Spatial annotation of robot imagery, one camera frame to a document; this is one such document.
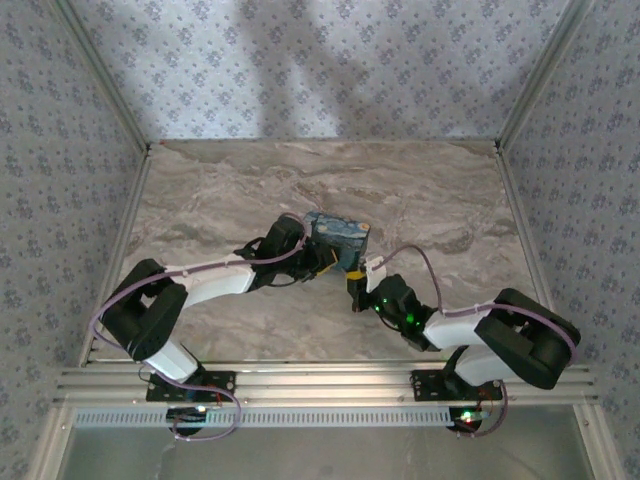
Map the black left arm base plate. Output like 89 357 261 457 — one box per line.
145 368 238 404

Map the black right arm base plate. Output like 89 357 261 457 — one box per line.
410 368 502 404

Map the aluminium frame post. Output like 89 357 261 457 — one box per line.
58 0 153 154
495 0 594 151

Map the purple cable at right base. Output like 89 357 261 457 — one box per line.
455 379 510 440

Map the purple cable at base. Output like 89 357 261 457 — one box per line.
171 383 244 444
455 379 510 440

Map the left controller board with LED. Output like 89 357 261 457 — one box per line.
166 405 210 434

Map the starry night print box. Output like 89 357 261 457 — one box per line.
303 210 373 274

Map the right controller board with LED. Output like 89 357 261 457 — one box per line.
451 406 495 434

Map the aluminium table edge rail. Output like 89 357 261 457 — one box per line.
78 147 154 367
494 142 554 314

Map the grey slotted cable duct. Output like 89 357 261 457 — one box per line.
72 405 453 430

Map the aluminium mounting rail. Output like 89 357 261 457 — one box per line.
51 363 600 405

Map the controller board with led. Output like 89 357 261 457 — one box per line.
166 405 210 434
451 406 495 434

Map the purple cable at left base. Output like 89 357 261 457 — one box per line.
171 383 244 444

